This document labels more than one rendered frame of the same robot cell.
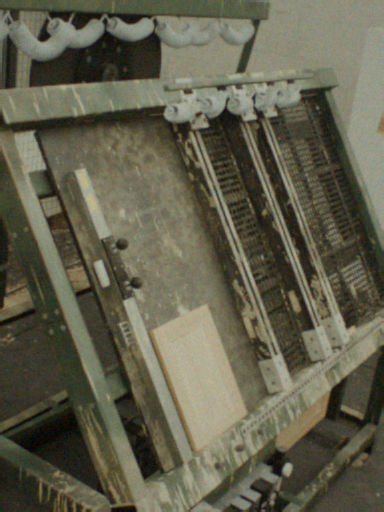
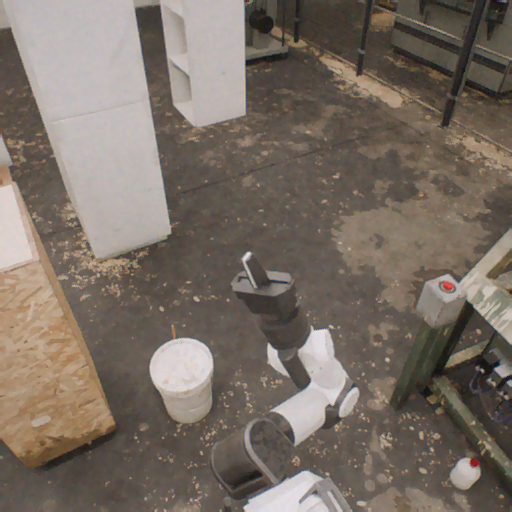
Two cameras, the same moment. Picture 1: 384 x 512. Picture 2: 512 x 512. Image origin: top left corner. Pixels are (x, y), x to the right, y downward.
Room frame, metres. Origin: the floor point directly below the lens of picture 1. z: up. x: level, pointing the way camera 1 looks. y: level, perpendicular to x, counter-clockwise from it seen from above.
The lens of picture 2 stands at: (1.78, -1.55, 2.25)
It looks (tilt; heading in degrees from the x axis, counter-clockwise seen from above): 43 degrees down; 125
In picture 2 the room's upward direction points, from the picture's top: straight up
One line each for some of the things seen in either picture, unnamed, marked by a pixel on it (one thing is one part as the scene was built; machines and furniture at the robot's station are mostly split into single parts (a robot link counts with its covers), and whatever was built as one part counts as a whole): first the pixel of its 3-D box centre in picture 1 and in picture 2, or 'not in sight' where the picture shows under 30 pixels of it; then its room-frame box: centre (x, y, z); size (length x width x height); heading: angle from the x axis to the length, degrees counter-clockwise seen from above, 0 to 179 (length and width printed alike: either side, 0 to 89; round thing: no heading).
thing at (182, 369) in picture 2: not in sight; (183, 377); (0.79, -0.75, 0.24); 0.32 x 0.30 x 0.47; 154
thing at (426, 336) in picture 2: not in sight; (413, 365); (1.71, -0.14, 0.38); 0.06 x 0.06 x 0.75; 58
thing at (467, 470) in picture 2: not in sight; (467, 471); (2.11, -0.33, 0.10); 0.10 x 0.10 x 0.20
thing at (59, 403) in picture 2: not in sight; (26, 345); (0.32, -1.18, 0.63); 0.50 x 0.42 x 1.25; 154
